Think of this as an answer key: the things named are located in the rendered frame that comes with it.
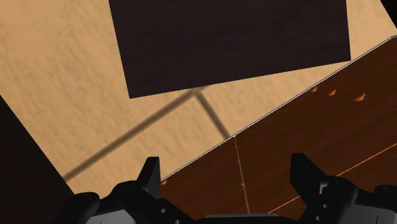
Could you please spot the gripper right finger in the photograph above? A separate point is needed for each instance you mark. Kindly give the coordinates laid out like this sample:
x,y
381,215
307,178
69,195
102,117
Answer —
x,y
328,192

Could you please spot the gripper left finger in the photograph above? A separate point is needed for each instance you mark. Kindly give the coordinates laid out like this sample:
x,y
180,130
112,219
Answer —
x,y
145,198

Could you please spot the dark brown wooden table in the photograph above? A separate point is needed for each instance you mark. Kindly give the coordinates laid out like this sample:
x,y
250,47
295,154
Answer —
x,y
297,139

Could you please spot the dark robot stand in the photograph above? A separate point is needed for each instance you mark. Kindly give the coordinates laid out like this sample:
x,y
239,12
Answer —
x,y
229,40

